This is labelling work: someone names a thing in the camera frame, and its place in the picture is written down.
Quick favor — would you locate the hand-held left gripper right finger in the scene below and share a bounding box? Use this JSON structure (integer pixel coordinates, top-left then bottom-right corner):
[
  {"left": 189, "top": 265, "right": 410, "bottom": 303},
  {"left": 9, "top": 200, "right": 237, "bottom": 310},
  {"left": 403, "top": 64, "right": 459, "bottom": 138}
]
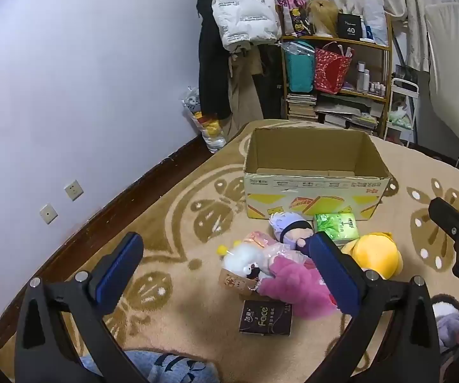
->
[{"left": 308, "top": 231, "right": 441, "bottom": 383}]

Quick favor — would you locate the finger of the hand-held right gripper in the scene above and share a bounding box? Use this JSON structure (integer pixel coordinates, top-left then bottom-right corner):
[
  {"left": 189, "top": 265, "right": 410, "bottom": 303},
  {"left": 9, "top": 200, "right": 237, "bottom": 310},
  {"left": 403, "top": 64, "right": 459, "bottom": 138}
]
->
[{"left": 429, "top": 197, "right": 459, "bottom": 245}]

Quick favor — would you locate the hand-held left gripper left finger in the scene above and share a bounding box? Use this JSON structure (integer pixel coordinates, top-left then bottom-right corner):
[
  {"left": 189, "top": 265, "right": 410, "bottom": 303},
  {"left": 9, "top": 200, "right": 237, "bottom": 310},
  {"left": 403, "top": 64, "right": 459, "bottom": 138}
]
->
[{"left": 14, "top": 231, "right": 150, "bottom": 383}]

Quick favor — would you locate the pink plush bear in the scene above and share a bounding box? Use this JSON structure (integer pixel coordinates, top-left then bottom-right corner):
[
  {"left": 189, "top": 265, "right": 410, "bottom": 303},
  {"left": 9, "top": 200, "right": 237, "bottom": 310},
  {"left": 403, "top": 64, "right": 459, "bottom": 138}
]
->
[{"left": 258, "top": 254, "right": 339, "bottom": 320}]

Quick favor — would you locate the yellow plush toy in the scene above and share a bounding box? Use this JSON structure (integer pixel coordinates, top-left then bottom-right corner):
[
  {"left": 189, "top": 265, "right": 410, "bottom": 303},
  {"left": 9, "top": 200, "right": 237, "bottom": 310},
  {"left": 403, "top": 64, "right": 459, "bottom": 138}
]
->
[{"left": 341, "top": 232, "right": 404, "bottom": 281}]

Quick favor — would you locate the green tissue pack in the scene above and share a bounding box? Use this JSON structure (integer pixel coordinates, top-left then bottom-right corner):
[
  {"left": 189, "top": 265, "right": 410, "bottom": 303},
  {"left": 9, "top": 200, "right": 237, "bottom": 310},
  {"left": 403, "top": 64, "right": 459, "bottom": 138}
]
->
[{"left": 314, "top": 213, "right": 360, "bottom": 244}]

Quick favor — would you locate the purple-haired plush doll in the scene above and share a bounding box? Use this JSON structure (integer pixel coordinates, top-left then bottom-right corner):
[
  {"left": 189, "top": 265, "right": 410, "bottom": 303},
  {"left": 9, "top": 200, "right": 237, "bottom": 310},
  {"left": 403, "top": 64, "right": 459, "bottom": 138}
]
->
[{"left": 268, "top": 211, "right": 315, "bottom": 257}]

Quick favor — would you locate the pink tissue pack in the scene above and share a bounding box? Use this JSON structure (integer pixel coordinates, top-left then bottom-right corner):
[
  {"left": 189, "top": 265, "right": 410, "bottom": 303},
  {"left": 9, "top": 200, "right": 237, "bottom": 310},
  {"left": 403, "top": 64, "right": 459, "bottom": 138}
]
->
[{"left": 242, "top": 230, "right": 280, "bottom": 253}]

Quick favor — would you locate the black tissue pack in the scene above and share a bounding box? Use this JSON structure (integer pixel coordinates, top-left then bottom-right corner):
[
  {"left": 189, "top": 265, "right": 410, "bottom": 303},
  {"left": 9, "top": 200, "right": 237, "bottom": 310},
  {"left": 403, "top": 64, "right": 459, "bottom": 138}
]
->
[{"left": 239, "top": 299, "right": 293, "bottom": 336}]

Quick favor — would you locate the white fluffy plush toy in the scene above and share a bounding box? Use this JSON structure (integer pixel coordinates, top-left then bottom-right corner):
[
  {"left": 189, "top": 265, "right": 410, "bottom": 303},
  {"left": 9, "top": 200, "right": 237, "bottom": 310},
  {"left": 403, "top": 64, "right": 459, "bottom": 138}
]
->
[{"left": 217, "top": 243, "right": 272, "bottom": 284}]

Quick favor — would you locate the yellow printed cardboard box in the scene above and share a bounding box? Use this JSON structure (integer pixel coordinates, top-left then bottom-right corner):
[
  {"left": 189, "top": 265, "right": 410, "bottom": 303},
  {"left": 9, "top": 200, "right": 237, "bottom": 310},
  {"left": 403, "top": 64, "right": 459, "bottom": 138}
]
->
[{"left": 243, "top": 127, "right": 391, "bottom": 222}]

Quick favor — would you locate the beige patterned carpet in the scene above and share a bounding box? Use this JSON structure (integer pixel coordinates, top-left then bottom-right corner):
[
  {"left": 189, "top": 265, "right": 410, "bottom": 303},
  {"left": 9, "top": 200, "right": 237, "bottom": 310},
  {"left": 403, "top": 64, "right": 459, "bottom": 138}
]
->
[{"left": 0, "top": 120, "right": 459, "bottom": 383}]

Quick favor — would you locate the lavender fleece cloth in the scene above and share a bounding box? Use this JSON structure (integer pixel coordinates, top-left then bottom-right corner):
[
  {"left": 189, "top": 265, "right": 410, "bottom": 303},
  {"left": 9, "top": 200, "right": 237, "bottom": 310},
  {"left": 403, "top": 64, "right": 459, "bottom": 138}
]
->
[{"left": 432, "top": 293, "right": 459, "bottom": 362}]

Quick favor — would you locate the brown paper tag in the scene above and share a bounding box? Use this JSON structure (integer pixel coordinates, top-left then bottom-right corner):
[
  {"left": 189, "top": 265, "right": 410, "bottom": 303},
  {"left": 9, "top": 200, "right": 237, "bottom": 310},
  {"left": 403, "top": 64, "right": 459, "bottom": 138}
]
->
[{"left": 219, "top": 268, "right": 259, "bottom": 296}]

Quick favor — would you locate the blue printed fleece cloth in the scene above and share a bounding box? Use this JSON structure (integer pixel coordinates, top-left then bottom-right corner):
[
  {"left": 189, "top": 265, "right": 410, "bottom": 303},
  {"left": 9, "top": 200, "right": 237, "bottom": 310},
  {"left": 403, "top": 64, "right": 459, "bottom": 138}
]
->
[{"left": 80, "top": 349, "right": 221, "bottom": 383}]

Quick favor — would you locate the white metal stool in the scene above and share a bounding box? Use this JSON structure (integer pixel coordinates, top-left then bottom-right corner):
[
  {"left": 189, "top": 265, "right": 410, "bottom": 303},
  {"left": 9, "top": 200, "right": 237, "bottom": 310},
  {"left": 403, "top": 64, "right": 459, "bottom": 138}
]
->
[{"left": 385, "top": 78, "right": 420, "bottom": 146}]

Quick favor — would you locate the white bedding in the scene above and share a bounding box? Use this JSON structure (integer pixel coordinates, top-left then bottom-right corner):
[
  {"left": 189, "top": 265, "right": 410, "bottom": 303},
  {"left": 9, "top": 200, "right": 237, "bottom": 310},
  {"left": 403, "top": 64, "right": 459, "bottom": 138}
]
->
[{"left": 424, "top": 2, "right": 459, "bottom": 156}]

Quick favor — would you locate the wooden shelf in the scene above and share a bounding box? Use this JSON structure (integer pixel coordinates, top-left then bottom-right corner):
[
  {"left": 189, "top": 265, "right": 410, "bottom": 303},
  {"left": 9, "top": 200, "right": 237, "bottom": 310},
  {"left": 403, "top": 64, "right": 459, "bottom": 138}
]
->
[{"left": 278, "top": 4, "right": 394, "bottom": 138}]

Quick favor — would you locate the plastic bag of toys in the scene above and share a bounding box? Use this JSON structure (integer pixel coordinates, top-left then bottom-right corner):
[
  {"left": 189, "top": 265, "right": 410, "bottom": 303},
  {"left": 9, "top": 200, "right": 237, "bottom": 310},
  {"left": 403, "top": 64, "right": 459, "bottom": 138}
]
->
[{"left": 179, "top": 87, "right": 227, "bottom": 154}]

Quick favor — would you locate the stack of books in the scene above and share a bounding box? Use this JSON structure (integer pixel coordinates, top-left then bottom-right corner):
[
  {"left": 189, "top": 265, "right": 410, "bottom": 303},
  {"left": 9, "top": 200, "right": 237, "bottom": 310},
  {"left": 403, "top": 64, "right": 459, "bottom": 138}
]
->
[{"left": 286, "top": 93, "right": 318, "bottom": 121}]

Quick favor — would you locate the white bottle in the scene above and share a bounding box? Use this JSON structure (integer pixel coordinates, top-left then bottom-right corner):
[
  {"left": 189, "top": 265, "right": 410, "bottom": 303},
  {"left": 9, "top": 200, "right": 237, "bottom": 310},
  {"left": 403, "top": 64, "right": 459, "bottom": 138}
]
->
[{"left": 356, "top": 62, "right": 371, "bottom": 92}]

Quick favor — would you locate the red patterned bag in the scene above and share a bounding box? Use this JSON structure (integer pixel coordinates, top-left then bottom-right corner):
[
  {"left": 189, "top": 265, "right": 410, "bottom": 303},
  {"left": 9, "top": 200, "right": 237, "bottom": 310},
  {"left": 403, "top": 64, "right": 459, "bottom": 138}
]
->
[{"left": 314, "top": 42, "right": 353, "bottom": 95}]

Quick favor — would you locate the beige coat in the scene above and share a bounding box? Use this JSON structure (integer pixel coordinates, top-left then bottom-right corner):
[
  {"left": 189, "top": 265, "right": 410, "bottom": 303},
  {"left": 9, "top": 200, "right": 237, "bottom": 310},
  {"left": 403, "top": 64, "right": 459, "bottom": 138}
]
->
[{"left": 221, "top": 44, "right": 264, "bottom": 138}]

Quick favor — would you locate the teal bag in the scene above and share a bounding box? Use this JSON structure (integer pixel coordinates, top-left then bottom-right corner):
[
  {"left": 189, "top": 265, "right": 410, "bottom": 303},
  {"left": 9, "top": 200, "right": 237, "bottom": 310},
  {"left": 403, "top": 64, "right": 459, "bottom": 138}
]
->
[{"left": 284, "top": 50, "right": 316, "bottom": 93}]

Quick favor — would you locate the white paper bag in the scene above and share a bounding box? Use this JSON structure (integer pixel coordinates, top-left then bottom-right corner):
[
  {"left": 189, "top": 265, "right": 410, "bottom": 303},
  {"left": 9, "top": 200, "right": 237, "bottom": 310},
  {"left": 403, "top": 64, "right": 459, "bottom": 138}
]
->
[{"left": 362, "top": 0, "right": 390, "bottom": 47}]

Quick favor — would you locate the black box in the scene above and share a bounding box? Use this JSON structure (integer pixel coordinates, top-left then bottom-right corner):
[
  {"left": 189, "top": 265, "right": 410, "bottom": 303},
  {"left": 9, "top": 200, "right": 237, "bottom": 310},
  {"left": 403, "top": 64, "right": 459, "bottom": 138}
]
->
[{"left": 337, "top": 13, "right": 364, "bottom": 42}]

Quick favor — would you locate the black coat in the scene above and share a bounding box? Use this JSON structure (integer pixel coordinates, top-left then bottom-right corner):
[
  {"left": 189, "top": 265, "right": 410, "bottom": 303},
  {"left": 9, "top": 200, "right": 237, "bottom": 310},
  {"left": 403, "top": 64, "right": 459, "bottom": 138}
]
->
[{"left": 195, "top": 0, "right": 232, "bottom": 120}]

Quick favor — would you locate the blonde wig head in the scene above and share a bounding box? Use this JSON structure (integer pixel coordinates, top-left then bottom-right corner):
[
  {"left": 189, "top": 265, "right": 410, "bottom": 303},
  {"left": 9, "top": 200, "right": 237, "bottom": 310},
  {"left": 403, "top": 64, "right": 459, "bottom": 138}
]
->
[{"left": 306, "top": 0, "right": 340, "bottom": 39}]

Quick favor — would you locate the colourful printed bag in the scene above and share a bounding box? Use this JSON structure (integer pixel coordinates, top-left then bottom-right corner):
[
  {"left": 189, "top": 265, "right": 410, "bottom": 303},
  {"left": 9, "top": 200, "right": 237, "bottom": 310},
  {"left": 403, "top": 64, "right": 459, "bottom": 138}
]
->
[{"left": 276, "top": 0, "right": 314, "bottom": 36}]

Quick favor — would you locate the white puffer jacket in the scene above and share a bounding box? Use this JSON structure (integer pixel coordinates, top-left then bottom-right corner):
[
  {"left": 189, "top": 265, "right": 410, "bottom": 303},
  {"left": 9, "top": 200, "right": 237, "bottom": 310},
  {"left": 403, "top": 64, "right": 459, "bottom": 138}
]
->
[{"left": 211, "top": 0, "right": 282, "bottom": 52}]

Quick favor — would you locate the white wall socket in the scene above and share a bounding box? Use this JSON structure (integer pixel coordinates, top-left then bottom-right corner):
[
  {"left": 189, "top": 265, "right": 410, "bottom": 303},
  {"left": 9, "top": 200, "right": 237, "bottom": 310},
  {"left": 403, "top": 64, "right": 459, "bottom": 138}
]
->
[
  {"left": 39, "top": 204, "right": 58, "bottom": 225},
  {"left": 64, "top": 179, "right": 84, "bottom": 202}
]

